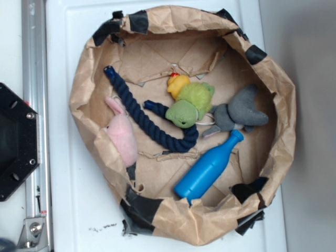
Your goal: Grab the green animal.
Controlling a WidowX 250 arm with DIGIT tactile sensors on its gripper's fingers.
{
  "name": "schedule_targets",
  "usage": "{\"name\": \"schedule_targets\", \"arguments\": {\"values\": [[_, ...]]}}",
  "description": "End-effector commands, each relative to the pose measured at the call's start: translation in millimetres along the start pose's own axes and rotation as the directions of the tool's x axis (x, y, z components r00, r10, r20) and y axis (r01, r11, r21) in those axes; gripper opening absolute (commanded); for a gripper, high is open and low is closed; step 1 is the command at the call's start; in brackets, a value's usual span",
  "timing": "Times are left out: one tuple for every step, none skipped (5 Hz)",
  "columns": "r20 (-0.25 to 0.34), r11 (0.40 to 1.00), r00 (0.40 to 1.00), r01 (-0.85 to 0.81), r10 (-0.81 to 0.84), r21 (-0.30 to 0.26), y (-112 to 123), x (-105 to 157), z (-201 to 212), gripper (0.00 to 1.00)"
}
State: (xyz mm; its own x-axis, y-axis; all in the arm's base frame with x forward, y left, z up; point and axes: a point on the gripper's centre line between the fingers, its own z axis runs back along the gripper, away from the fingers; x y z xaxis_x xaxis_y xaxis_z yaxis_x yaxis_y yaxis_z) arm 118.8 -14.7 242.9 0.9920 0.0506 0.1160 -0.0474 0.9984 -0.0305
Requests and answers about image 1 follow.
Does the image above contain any brown paper bag bin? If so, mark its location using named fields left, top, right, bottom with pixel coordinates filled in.
left=69, top=5, right=296, bottom=246

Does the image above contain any green plush turtle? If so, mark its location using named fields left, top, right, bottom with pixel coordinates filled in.
left=165, top=82, right=215, bottom=129

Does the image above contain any yellow rubber duck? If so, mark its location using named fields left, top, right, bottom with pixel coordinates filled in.
left=167, top=72, right=190, bottom=100

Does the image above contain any pink plush bunny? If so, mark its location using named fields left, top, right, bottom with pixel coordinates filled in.
left=104, top=96, right=138, bottom=167

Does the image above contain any blue plastic bottle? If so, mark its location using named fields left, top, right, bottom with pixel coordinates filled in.
left=174, top=130, right=244, bottom=204

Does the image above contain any grey plush elephant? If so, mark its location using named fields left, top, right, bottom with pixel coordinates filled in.
left=202, top=84, right=269, bottom=138

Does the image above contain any white plastic tray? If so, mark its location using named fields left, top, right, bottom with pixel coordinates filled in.
left=46, top=1, right=287, bottom=251

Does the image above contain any navy blue rope toy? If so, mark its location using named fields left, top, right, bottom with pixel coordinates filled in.
left=103, top=66, right=198, bottom=153

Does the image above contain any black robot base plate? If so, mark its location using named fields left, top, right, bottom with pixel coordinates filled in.
left=0, top=83, right=39, bottom=202

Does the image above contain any aluminium frame rail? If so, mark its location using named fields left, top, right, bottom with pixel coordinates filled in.
left=18, top=1, right=54, bottom=251

